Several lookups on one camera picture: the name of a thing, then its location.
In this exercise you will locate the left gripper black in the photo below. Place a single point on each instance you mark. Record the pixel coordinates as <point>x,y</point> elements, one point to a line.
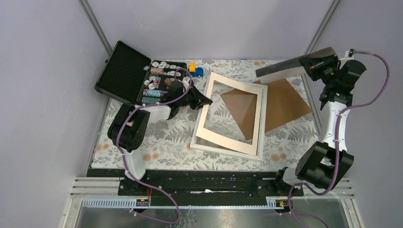
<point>203,100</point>

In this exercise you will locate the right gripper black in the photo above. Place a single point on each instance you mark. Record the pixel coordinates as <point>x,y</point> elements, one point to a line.
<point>313,65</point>

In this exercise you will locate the landscape sunset photo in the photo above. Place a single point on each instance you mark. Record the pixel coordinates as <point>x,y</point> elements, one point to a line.
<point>287,68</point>

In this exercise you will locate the white picture frame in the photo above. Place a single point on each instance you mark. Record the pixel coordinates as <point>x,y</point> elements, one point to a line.
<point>264,126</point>

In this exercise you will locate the brown backing board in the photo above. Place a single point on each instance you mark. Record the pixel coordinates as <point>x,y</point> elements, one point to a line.
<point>284,105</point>

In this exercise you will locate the cream mat board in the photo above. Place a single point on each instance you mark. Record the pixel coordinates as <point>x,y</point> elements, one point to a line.
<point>258,126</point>

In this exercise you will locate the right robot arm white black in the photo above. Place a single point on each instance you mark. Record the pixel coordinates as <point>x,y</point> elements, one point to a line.
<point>327,160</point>

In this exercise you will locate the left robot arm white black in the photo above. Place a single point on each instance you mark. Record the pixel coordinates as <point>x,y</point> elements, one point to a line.
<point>128,129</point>

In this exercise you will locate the blue yellow toy truck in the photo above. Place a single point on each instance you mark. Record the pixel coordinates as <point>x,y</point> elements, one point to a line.
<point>194,71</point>

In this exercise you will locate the black poker chip case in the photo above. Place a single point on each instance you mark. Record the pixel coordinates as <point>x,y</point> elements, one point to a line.
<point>131,77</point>

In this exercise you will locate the right aluminium corner post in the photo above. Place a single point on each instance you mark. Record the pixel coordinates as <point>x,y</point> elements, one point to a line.
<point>310,52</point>

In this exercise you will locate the aluminium corner post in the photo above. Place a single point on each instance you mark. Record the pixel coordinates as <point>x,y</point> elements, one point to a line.
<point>96,26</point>
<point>310,52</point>

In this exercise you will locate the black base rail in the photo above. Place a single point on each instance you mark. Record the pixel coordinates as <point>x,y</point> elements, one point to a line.
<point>200,188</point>

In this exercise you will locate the white slotted cable duct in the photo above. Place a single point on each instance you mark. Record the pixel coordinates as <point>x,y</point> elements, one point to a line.
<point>176,203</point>

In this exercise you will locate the left aluminium corner post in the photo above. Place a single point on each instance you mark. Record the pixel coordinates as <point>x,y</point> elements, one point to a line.
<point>96,26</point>

